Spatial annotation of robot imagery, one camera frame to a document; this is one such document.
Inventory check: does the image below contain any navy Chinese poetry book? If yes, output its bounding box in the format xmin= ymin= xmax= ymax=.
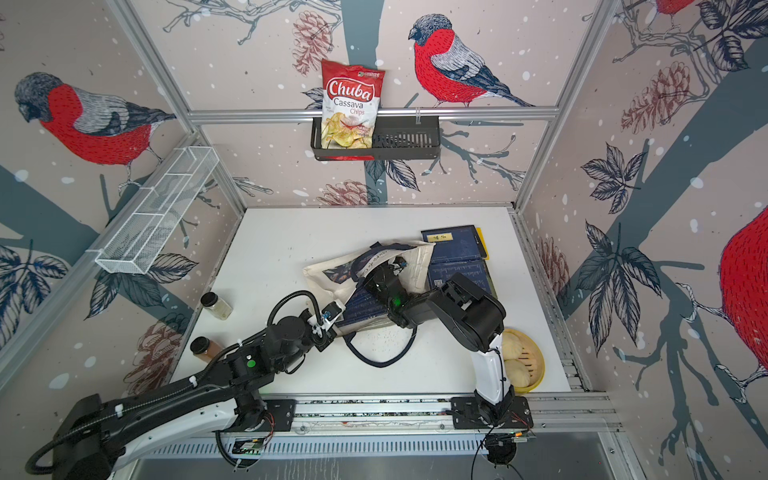
xmin=334 ymin=289 xmax=393 ymax=336

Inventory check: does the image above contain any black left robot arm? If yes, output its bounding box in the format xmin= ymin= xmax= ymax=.
xmin=25 ymin=312 xmax=336 ymax=479

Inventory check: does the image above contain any navy thin Chinese book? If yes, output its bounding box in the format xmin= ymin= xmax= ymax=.
xmin=427 ymin=259 xmax=497 ymax=297

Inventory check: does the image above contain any clear spice jar black lid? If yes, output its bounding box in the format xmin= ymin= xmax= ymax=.
xmin=200 ymin=291 xmax=233 ymax=321

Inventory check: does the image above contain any cream canvas tote bag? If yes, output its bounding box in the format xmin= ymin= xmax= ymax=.
xmin=303 ymin=241 xmax=434 ymax=369

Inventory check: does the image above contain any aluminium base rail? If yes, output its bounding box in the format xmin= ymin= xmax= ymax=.
xmin=122 ymin=391 xmax=625 ymax=438

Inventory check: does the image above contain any black wall basket shelf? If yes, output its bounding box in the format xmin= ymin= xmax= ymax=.
xmin=310 ymin=116 xmax=441 ymax=161

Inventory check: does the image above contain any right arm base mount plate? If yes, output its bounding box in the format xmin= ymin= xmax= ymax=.
xmin=449 ymin=396 xmax=534 ymax=430

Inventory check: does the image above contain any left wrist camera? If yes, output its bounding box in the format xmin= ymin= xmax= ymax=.
xmin=319 ymin=300 xmax=345 ymax=330

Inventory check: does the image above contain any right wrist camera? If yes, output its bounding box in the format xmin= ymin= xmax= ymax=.
xmin=390 ymin=255 xmax=408 ymax=270

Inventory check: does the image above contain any red Chuba cassava chips bag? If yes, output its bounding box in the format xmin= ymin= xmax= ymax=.
xmin=320 ymin=60 xmax=385 ymax=149

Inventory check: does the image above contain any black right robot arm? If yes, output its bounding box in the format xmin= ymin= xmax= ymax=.
xmin=361 ymin=264 xmax=515 ymax=425

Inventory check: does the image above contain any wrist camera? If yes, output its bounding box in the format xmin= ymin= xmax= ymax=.
xmin=319 ymin=300 xmax=345 ymax=330
xmin=390 ymin=255 xmax=408 ymax=270

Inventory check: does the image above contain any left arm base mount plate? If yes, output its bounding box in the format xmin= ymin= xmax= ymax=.
xmin=225 ymin=399 xmax=297 ymax=433

